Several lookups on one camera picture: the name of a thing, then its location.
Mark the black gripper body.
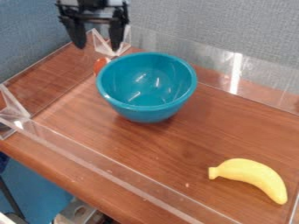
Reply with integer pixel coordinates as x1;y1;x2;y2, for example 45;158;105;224
54;0;129;25

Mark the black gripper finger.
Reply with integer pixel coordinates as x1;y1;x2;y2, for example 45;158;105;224
60;16;86;49
108;9;125;52

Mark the brown white toy mushroom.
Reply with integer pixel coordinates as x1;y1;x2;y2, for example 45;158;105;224
92;57;110;76

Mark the blue bowl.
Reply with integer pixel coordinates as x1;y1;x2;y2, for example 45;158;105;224
96;52;197;123

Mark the clear acrylic barrier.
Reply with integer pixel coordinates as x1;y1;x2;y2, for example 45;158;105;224
0;28;299;224

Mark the yellow toy banana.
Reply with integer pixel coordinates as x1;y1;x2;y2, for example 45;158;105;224
208;158;288;205

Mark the grey metal bracket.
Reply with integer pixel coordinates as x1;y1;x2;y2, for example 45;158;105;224
52;199;104;224

